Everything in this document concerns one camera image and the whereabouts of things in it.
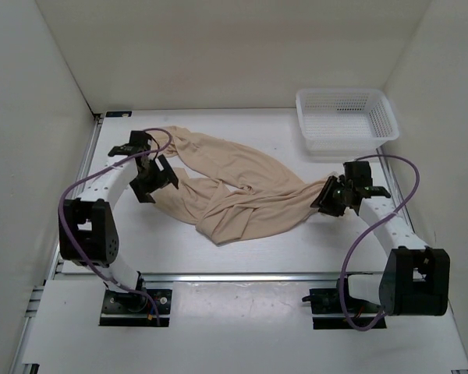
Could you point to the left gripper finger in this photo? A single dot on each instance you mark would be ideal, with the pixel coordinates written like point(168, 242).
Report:
point(166, 175)
point(141, 191)

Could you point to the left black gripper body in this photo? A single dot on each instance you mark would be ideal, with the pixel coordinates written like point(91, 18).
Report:
point(147, 178)

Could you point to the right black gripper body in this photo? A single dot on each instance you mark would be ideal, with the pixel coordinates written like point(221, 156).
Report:
point(343, 187)

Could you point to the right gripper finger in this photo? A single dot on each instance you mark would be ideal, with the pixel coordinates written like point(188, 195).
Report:
point(332, 210)
point(325, 199)

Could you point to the beige trousers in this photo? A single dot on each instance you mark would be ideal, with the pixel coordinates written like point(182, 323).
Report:
point(231, 192)

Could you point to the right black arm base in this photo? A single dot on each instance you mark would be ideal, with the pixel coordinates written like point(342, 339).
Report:
point(327, 312)

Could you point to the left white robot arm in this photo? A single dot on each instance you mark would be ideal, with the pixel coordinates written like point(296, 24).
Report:
point(88, 234)

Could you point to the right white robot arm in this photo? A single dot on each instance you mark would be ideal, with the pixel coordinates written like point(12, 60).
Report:
point(415, 281)

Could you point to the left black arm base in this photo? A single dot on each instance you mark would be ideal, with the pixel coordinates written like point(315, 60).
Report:
point(130, 310)

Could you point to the white plastic mesh basket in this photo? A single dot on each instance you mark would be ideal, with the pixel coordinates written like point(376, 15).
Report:
point(345, 120)

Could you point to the aluminium front rail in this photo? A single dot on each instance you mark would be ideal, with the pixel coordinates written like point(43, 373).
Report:
point(217, 277)

